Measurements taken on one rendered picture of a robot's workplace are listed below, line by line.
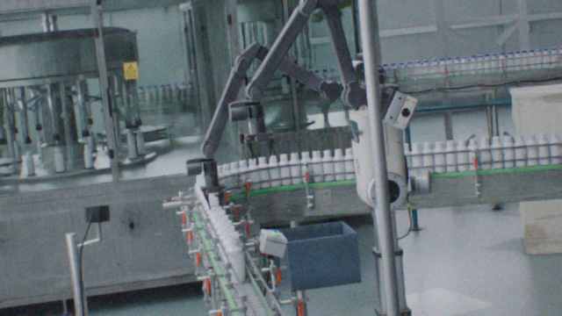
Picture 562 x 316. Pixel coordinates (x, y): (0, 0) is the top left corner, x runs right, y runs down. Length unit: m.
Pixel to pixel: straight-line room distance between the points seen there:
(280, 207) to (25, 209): 2.28
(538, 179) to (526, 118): 2.27
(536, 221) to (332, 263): 3.67
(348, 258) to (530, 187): 1.45
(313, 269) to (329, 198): 1.23
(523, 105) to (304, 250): 3.68
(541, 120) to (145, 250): 2.97
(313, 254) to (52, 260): 3.27
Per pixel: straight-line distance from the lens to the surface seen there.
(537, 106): 8.10
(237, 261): 3.81
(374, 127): 1.74
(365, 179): 4.29
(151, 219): 7.61
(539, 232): 8.24
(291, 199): 5.93
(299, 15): 4.03
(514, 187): 5.87
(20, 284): 7.72
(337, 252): 4.74
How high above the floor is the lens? 1.90
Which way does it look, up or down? 8 degrees down
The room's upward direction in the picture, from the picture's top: 6 degrees counter-clockwise
